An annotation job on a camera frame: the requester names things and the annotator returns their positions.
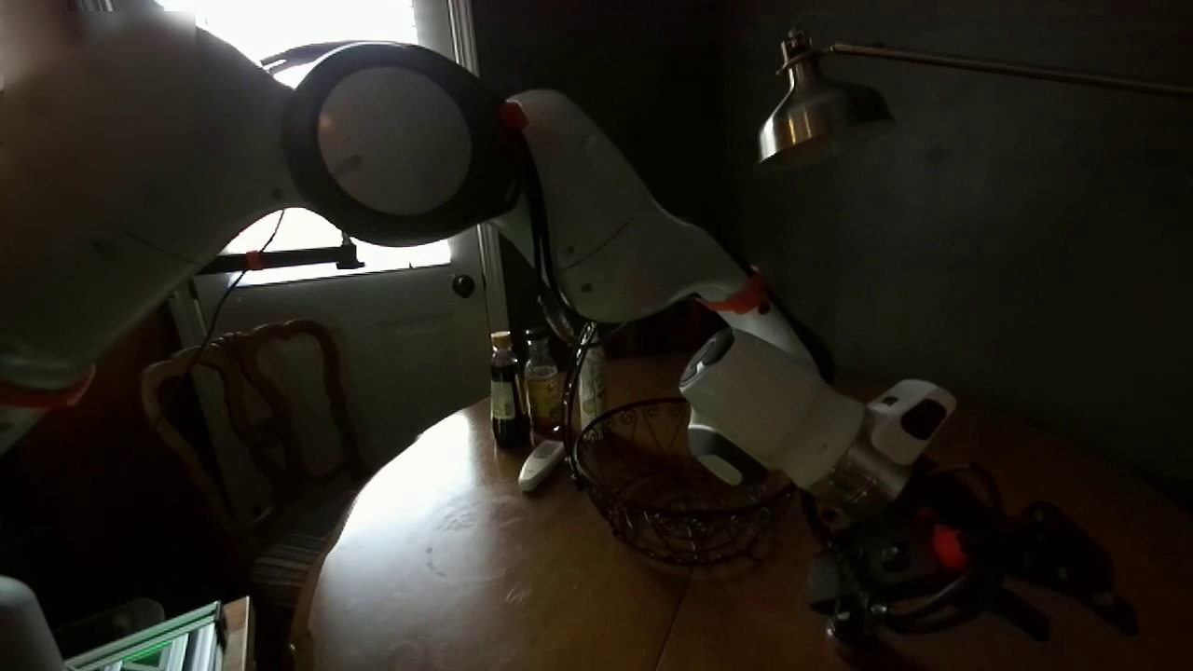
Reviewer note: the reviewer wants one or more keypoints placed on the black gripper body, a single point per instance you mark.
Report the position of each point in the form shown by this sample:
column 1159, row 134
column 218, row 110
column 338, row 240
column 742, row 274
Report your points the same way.
column 887, row 562

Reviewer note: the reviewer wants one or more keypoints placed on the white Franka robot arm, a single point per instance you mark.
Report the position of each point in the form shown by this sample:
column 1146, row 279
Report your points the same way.
column 599, row 236

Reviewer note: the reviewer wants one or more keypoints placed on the white remote control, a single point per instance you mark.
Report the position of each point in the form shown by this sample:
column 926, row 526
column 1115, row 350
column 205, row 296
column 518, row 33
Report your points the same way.
column 542, row 465

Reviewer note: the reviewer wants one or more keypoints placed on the yellow label bottle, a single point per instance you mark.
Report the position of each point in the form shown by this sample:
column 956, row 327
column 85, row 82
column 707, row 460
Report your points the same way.
column 542, row 388

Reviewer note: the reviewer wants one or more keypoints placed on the dark bottle black cap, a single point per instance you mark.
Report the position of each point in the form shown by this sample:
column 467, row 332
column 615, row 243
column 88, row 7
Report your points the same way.
column 505, row 398

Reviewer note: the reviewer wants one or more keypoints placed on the round door knob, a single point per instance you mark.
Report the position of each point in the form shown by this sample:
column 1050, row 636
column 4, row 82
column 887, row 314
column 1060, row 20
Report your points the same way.
column 464, row 283

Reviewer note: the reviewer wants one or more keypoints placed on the carved wooden chair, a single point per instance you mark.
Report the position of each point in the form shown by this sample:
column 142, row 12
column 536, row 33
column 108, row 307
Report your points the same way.
column 246, row 424

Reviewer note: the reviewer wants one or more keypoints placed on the green and white box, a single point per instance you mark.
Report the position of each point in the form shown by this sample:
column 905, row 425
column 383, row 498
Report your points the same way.
column 163, row 640

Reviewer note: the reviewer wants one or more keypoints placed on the pale rounded object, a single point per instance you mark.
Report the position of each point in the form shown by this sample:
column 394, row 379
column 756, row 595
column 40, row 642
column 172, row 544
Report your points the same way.
column 22, row 629

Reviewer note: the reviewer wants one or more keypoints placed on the black camera stand pole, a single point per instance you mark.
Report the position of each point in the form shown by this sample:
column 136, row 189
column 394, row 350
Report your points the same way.
column 298, row 257

